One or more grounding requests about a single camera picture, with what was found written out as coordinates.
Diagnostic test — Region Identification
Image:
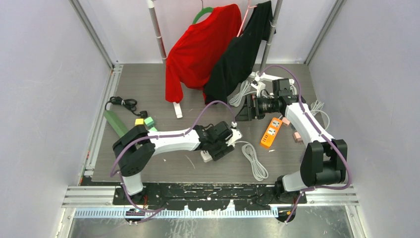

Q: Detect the white power strip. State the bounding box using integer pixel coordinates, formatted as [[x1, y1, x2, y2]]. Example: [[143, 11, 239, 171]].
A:
[[200, 151, 212, 163]]

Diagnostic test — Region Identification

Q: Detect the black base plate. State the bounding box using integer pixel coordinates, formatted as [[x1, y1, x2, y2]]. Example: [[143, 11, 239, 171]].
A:
[[131, 183, 307, 211]]

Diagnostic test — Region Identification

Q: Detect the pink hanger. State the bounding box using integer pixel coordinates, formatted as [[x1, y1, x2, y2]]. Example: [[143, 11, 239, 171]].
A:
[[236, 0, 258, 38]]

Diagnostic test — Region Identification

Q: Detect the pink plug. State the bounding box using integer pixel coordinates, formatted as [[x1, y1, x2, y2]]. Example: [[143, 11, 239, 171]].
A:
[[282, 118, 290, 126], [293, 132, 303, 143]]

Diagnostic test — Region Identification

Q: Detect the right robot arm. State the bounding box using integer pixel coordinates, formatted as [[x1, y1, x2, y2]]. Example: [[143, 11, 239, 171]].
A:
[[235, 76, 351, 204]]

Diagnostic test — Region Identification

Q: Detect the clothes rack right pole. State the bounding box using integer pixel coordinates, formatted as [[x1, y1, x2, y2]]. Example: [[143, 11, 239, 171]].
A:
[[249, 0, 283, 78]]

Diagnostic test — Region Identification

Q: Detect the purple strip white cord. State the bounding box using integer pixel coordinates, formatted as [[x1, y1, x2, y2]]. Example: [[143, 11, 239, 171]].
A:
[[310, 100, 330, 130]]

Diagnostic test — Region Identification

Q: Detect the red shirt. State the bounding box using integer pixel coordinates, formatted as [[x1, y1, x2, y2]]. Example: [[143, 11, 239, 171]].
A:
[[165, 4, 242, 103]]

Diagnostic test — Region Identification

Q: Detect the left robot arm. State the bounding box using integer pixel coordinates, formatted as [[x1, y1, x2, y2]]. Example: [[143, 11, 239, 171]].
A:
[[112, 121, 242, 205]]

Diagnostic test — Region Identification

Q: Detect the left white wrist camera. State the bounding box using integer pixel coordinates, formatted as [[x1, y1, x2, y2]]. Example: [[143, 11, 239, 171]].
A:
[[226, 122, 242, 146]]

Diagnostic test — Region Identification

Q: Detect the yellow plug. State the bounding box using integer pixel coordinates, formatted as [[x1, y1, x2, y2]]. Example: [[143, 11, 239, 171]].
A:
[[134, 118, 144, 126]]

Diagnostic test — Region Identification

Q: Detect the clothes rack pole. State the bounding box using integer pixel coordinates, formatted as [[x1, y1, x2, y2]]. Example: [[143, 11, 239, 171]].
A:
[[249, 0, 283, 78], [146, 0, 183, 119]]

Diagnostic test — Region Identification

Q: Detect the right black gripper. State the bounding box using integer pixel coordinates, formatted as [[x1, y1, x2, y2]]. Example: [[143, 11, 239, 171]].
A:
[[234, 94, 279, 122]]

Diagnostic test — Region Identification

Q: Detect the clothes rack left pole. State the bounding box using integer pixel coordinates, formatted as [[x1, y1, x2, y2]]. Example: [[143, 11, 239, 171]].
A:
[[146, 0, 183, 119]]

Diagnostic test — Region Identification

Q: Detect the green hanger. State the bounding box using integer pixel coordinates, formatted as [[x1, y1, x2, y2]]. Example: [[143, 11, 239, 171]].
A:
[[192, 7, 213, 24]]

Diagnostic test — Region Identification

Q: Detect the black shirt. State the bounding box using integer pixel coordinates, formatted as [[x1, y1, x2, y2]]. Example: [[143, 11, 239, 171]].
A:
[[203, 0, 273, 104]]

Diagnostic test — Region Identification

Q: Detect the green strip black cord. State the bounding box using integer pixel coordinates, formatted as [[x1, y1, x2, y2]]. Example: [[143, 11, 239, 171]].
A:
[[105, 96, 148, 119]]

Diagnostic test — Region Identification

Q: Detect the orange power strip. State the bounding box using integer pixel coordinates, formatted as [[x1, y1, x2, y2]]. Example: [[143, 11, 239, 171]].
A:
[[260, 118, 283, 149]]

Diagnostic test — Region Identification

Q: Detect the green power strip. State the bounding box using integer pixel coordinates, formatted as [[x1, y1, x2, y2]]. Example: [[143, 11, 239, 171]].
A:
[[104, 110, 128, 138]]

